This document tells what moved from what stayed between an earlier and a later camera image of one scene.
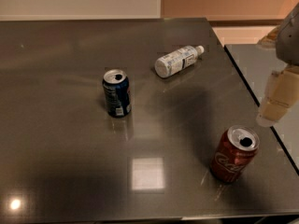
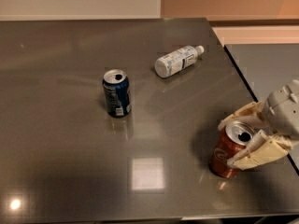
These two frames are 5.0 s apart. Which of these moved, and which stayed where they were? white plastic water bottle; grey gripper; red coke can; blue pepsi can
Moved: grey gripper
Stayed: red coke can; blue pepsi can; white plastic water bottle
